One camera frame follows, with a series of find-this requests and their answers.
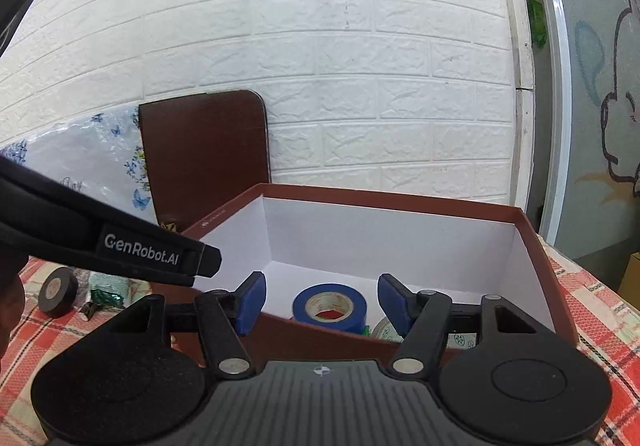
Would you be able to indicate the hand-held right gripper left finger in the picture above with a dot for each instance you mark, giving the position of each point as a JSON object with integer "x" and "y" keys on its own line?
{"x": 251, "y": 302}

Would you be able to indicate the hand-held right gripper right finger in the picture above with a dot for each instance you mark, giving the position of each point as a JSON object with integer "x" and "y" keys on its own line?
{"x": 391, "y": 298}

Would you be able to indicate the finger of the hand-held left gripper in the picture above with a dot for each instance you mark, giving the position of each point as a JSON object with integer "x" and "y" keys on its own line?
{"x": 210, "y": 260}

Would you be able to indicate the blue tape roll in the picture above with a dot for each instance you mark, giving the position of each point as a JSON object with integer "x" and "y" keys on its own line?
{"x": 306, "y": 302}

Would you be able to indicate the brown cardboard box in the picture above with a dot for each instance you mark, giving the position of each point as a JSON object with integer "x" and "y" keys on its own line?
{"x": 350, "y": 206}

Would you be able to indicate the person's left forearm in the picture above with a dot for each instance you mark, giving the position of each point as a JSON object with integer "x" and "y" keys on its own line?
{"x": 9, "y": 311}

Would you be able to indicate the white tape roll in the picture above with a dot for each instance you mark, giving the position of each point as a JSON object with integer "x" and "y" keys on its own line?
{"x": 387, "y": 330}

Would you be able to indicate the green foil packet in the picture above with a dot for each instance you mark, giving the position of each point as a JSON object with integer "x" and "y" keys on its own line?
{"x": 112, "y": 288}

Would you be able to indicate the black tape roll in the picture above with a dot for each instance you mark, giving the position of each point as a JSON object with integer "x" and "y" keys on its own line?
{"x": 52, "y": 298}

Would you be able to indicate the floral plastic-wrapped mattress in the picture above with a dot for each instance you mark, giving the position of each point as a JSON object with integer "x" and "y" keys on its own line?
{"x": 60, "y": 160}

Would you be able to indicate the white green-printed packet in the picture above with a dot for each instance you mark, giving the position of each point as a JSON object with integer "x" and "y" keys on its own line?
{"x": 462, "y": 341}

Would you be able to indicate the brown box lid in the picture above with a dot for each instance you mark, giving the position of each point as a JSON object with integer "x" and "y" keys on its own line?
{"x": 205, "y": 155}

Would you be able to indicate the red plaid cloth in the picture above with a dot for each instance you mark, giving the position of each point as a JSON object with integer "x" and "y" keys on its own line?
{"x": 592, "y": 316}

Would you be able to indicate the cardboard carton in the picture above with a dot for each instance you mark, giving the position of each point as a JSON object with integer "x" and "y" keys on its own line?
{"x": 635, "y": 271}

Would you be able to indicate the grey door with cartoon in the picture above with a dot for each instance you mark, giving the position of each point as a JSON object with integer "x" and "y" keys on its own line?
{"x": 600, "y": 150}

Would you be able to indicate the green plastic bag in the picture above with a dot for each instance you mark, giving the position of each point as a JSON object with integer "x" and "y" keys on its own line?
{"x": 536, "y": 20}

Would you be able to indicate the white door frame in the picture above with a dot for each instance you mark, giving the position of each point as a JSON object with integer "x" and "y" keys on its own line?
{"x": 557, "y": 75}

